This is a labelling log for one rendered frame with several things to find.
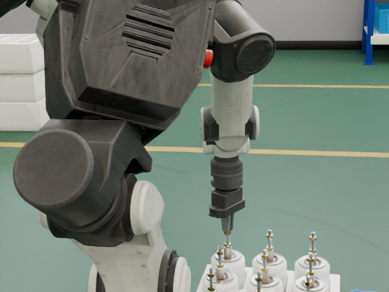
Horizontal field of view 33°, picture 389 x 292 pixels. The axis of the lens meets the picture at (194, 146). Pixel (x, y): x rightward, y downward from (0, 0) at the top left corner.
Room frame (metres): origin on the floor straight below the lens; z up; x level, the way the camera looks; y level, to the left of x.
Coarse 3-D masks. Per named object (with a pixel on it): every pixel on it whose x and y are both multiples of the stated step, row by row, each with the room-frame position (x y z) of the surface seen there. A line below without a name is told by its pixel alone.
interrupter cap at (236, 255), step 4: (232, 252) 1.68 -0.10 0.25; (236, 252) 1.68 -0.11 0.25; (216, 256) 1.65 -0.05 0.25; (232, 256) 1.66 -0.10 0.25; (236, 256) 1.65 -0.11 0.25; (240, 256) 1.65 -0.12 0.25; (224, 260) 1.63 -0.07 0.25; (228, 260) 1.63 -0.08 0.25; (232, 260) 1.62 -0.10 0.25; (236, 260) 1.63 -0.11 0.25
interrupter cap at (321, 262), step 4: (304, 256) 1.64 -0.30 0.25; (308, 256) 1.64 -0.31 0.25; (300, 260) 1.62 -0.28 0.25; (304, 260) 1.62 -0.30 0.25; (320, 260) 1.61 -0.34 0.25; (324, 260) 1.61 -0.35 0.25; (300, 264) 1.59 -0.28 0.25; (304, 264) 1.59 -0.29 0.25; (308, 264) 1.60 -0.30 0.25; (316, 264) 1.59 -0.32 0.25; (320, 264) 1.59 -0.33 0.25; (324, 264) 1.59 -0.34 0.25; (308, 268) 1.57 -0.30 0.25; (316, 268) 1.57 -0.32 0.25; (320, 268) 1.57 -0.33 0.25
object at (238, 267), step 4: (212, 256) 1.66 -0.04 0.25; (212, 260) 1.64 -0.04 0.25; (216, 260) 1.64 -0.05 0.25; (240, 260) 1.63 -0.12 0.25; (244, 260) 1.65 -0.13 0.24; (212, 264) 1.64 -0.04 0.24; (224, 264) 1.62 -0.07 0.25; (228, 264) 1.61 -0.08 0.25; (232, 264) 1.61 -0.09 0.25; (236, 264) 1.62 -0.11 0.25; (240, 264) 1.62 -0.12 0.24; (244, 264) 1.64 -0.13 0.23; (224, 268) 1.61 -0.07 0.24; (228, 268) 1.61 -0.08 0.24; (232, 268) 1.61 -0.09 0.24; (236, 268) 1.62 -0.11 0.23; (240, 268) 1.62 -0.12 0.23; (244, 268) 1.65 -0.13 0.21; (236, 272) 1.62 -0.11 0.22; (240, 272) 1.62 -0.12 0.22; (244, 272) 1.65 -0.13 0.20; (240, 276) 1.62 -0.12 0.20; (244, 276) 1.65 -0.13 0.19; (240, 280) 1.62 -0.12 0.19; (244, 280) 1.64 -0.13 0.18; (240, 284) 1.62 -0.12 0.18; (240, 288) 1.62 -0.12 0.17
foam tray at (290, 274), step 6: (210, 264) 1.74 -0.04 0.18; (246, 270) 1.70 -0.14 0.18; (246, 276) 1.69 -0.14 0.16; (288, 276) 1.66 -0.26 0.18; (294, 276) 1.66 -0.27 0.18; (330, 276) 1.65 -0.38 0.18; (336, 276) 1.65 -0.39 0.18; (246, 282) 1.63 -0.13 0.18; (288, 282) 1.63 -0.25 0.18; (330, 282) 1.62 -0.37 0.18; (336, 282) 1.62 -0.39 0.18; (198, 288) 1.61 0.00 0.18; (246, 288) 1.60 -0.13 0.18; (288, 288) 1.59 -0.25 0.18; (330, 288) 1.59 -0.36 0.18; (336, 288) 1.59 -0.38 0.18
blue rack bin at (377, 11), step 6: (378, 6) 6.09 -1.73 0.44; (384, 6) 6.07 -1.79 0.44; (378, 12) 5.68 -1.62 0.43; (384, 12) 5.61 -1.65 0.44; (378, 18) 5.71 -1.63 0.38; (384, 18) 5.61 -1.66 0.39; (378, 24) 5.70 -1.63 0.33; (384, 24) 5.62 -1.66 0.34; (378, 30) 5.70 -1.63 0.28; (384, 30) 5.62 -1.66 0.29
